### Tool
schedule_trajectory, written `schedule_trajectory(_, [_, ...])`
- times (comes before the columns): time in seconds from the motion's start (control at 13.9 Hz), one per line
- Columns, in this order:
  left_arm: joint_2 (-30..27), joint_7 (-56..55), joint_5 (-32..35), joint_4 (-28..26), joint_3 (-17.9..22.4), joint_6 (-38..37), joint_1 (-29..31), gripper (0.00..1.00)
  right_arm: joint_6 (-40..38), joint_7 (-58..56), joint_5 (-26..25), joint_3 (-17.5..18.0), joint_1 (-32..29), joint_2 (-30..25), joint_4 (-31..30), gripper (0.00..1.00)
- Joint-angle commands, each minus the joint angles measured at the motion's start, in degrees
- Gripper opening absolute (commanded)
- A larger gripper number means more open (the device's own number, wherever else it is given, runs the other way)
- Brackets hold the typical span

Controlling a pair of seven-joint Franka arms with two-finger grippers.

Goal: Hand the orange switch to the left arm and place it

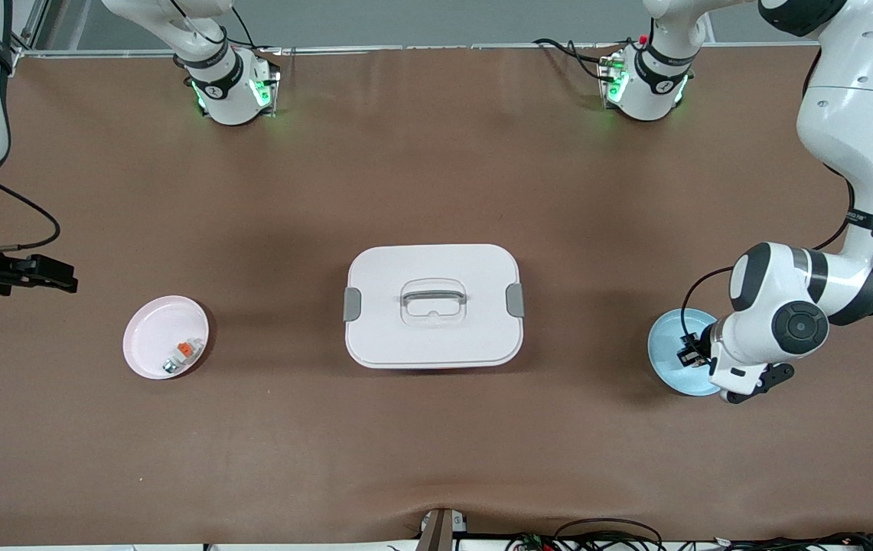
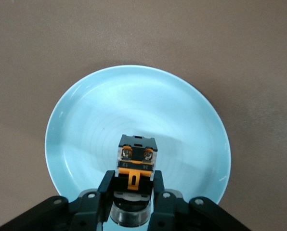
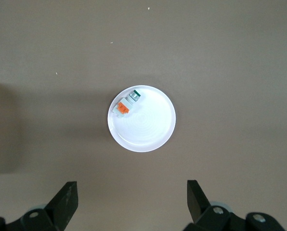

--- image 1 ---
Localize light blue round plate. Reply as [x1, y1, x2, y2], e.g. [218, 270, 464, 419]
[647, 308, 728, 397]

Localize brown table mat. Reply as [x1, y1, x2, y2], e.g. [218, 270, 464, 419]
[0, 44, 873, 546]

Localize white orange switch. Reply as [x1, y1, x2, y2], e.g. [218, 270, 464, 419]
[162, 337, 204, 377]

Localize white lidded storage box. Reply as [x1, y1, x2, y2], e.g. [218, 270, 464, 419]
[344, 243, 526, 370]

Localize black cable bundle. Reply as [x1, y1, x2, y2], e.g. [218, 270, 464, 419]
[712, 531, 873, 551]

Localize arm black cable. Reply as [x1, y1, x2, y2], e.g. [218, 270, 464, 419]
[679, 46, 858, 341]
[0, 178, 62, 253]

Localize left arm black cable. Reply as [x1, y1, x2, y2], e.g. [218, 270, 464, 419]
[679, 46, 858, 341]

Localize pink round plate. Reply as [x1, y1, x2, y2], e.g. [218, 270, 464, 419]
[122, 295, 210, 381]

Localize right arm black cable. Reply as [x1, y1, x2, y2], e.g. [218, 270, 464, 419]
[0, 178, 62, 253]

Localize black looped cable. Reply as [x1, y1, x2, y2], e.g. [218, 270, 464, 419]
[554, 518, 663, 551]

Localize black base power cables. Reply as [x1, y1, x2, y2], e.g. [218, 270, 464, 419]
[533, 37, 622, 82]

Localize aluminium profile frame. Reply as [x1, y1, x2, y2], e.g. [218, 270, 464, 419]
[11, 0, 51, 56]

